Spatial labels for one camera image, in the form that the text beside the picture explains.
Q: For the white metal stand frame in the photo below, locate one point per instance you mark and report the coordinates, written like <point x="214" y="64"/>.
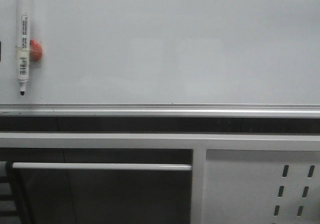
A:
<point x="200" y="143"/>

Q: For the white perforated pegboard panel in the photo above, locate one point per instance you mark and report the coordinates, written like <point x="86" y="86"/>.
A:
<point x="261" y="187"/>

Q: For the black chair frame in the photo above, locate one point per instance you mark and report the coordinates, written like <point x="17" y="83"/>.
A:
<point x="13" y="208"/>

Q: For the white whiteboard marker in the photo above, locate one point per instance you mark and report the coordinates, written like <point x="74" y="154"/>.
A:
<point x="23" y="30"/>

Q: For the white horizontal metal rod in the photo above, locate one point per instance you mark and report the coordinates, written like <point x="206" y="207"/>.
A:
<point x="101" y="166"/>

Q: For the red round magnet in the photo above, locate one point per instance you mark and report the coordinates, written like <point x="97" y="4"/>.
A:
<point x="36" y="51"/>

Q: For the white whiteboard with aluminium frame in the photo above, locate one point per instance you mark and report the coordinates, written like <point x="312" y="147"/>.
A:
<point x="239" y="58"/>

